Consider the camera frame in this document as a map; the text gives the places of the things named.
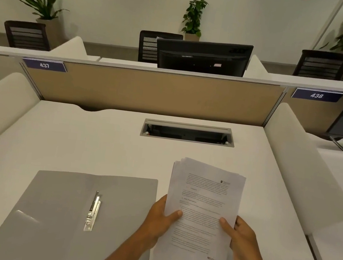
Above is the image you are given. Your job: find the stack of printed paper sheets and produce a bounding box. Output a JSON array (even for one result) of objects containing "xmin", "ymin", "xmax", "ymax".
[{"xmin": 151, "ymin": 155, "xmax": 248, "ymax": 260}]

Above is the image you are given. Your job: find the person's right hand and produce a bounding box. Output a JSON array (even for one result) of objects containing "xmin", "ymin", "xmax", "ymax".
[{"xmin": 214, "ymin": 214, "xmax": 265, "ymax": 260}]

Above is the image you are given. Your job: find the person's left forearm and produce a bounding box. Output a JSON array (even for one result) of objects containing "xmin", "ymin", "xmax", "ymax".
[{"xmin": 93, "ymin": 227, "xmax": 152, "ymax": 260}]

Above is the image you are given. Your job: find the metal folder fastener clip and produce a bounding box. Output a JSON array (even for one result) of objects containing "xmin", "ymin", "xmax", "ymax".
[{"xmin": 83, "ymin": 189, "xmax": 103, "ymax": 233}]

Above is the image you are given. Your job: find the small bushy potted plant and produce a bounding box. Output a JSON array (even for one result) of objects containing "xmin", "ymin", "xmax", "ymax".
[{"xmin": 180, "ymin": 0, "xmax": 209, "ymax": 43}]

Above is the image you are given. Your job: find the black computer monitor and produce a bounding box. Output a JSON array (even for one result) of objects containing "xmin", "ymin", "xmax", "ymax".
[{"xmin": 154, "ymin": 34, "xmax": 254, "ymax": 80}]

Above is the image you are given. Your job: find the open grey file folder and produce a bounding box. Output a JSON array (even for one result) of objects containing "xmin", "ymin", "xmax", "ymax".
[{"xmin": 0, "ymin": 160, "xmax": 160, "ymax": 260}]

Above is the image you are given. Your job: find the long-leaf potted plant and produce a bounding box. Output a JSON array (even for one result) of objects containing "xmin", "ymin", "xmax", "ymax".
[{"xmin": 0, "ymin": 0, "xmax": 72, "ymax": 50}]

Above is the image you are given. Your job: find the purple desk number sign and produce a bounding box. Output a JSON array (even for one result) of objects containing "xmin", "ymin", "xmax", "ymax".
[
  {"xmin": 21, "ymin": 57, "xmax": 69, "ymax": 73},
  {"xmin": 291, "ymin": 87, "xmax": 343, "ymax": 104}
]

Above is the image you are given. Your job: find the person's left hand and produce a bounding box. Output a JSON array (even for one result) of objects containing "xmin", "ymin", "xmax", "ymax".
[{"xmin": 135, "ymin": 192, "xmax": 185, "ymax": 255}]

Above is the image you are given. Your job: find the beige desk partition panel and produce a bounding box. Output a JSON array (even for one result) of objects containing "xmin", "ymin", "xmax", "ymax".
[{"xmin": 16, "ymin": 54, "xmax": 289, "ymax": 135}]

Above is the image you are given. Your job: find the desk cable grommet box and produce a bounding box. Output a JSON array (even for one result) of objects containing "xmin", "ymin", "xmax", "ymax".
[{"xmin": 140, "ymin": 117, "xmax": 237, "ymax": 148}]

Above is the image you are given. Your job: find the black mesh office chair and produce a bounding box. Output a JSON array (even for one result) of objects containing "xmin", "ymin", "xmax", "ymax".
[
  {"xmin": 2, "ymin": 19, "xmax": 54, "ymax": 52},
  {"xmin": 292, "ymin": 48, "xmax": 343, "ymax": 82},
  {"xmin": 136, "ymin": 29, "xmax": 184, "ymax": 67}
]

